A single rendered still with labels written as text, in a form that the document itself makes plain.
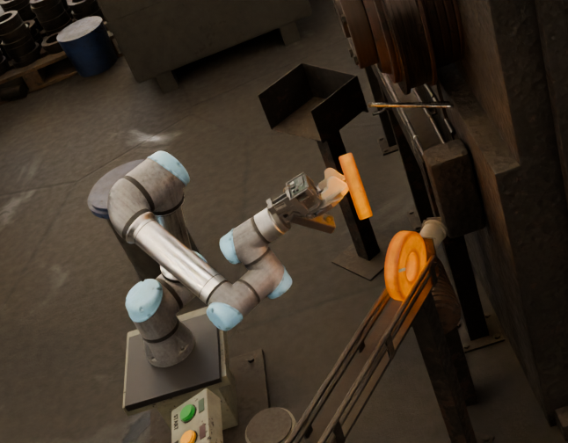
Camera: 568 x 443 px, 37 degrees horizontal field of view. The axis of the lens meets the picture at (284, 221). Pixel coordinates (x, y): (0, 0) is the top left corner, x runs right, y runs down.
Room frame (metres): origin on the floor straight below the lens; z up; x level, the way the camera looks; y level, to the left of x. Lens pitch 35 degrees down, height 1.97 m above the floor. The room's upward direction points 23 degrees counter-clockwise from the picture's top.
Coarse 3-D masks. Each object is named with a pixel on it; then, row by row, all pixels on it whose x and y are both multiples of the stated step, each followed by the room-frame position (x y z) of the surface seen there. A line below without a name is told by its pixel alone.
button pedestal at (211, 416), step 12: (204, 396) 1.39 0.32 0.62; (216, 396) 1.41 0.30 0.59; (180, 408) 1.41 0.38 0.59; (204, 408) 1.36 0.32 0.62; (216, 408) 1.37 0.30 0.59; (180, 420) 1.37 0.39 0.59; (192, 420) 1.35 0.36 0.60; (204, 420) 1.32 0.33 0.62; (216, 420) 1.33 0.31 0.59; (180, 432) 1.34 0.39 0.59; (216, 432) 1.30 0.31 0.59
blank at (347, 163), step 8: (344, 160) 1.63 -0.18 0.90; (352, 160) 1.61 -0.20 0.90; (344, 168) 1.60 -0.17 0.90; (352, 168) 1.59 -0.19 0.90; (352, 176) 1.58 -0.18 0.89; (352, 184) 1.57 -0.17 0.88; (360, 184) 1.56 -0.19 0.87; (352, 192) 1.56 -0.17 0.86; (360, 192) 1.55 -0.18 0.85; (360, 200) 1.55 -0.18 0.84; (360, 208) 1.55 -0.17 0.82; (368, 208) 1.55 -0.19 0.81; (360, 216) 1.56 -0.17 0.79; (368, 216) 1.56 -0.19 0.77
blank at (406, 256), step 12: (396, 240) 1.43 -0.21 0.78; (408, 240) 1.43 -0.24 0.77; (420, 240) 1.47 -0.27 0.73; (396, 252) 1.40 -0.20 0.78; (408, 252) 1.42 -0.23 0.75; (420, 252) 1.46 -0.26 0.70; (384, 264) 1.40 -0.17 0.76; (396, 264) 1.38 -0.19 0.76; (408, 264) 1.46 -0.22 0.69; (420, 264) 1.45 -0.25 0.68; (384, 276) 1.39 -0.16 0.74; (396, 276) 1.37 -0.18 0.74; (408, 276) 1.43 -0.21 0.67; (396, 288) 1.37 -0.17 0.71; (408, 288) 1.39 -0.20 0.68; (396, 300) 1.39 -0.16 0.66
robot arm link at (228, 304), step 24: (120, 192) 1.83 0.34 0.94; (120, 216) 1.78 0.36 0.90; (144, 216) 1.77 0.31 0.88; (144, 240) 1.72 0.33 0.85; (168, 240) 1.70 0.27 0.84; (168, 264) 1.66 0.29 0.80; (192, 264) 1.63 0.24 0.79; (192, 288) 1.60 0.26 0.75; (216, 288) 1.57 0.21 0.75; (240, 288) 1.56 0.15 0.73; (216, 312) 1.51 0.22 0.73; (240, 312) 1.52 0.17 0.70
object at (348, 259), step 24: (288, 72) 2.52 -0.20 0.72; (312, 72) 2.51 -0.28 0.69; (336, 72) 2.40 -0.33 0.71; (264, 96) 2.46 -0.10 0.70; (288, 96) 2.50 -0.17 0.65; (312, 96) 2.54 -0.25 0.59; (336, 96) 2.27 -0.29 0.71; (360, 96) 2.31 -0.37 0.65; (288, 120) 2.46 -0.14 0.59; (312, 120) 2.38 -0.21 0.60; (336, 120) 2.26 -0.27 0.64; (336, 144) 2.34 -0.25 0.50; (336, 168) 2.33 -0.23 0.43; (360, 240) 2.33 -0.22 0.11; (384, 240) 2.40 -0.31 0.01; (336, 264) 2.38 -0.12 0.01; (360, 264) 2.33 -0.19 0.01
